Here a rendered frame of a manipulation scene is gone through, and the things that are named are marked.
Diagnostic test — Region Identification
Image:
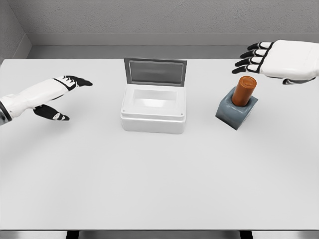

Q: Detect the white box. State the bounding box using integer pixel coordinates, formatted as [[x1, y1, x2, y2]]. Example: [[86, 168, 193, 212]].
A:
[[120, 86, 187, 135]]

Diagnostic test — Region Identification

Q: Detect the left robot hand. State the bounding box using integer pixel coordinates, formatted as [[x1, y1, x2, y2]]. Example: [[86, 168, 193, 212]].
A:
[[15, 75, 94, 122]]

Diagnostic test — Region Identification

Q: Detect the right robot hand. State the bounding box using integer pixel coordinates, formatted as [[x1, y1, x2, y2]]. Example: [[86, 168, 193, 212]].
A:
[[231, 39, 319, 85]]

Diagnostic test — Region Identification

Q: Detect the grey box lid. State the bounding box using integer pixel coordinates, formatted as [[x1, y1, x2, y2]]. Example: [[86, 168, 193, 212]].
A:
[[124, 57, 187, 88]]

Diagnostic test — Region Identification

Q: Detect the brown cylinder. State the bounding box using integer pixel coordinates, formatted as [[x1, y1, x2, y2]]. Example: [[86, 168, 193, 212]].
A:
[[231, 75, 257, 108]]

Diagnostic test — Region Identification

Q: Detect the grey-blue block holder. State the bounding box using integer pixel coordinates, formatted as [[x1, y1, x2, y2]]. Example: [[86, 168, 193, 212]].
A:
[[215, 87, 259, 130]]

